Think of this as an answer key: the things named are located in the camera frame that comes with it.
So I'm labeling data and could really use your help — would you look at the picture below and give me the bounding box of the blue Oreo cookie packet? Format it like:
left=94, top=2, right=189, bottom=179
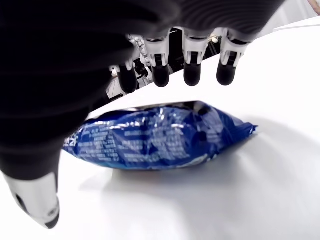
left=62, top=100, right=259, bottom=172

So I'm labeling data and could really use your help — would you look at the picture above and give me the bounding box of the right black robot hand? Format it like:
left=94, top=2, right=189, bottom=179
left=0, top=0, right=286, bottom=230

